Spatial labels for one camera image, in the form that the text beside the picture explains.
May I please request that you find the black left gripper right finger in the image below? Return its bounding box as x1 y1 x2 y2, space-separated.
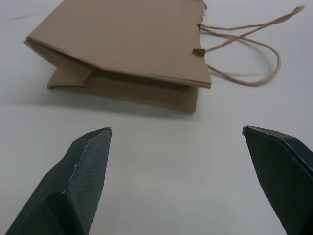
241 125 313 235

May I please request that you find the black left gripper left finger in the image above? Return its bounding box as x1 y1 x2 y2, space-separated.
5 127 113 235

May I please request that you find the brown paper bag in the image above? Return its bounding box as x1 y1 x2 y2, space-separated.
23 0 305 115

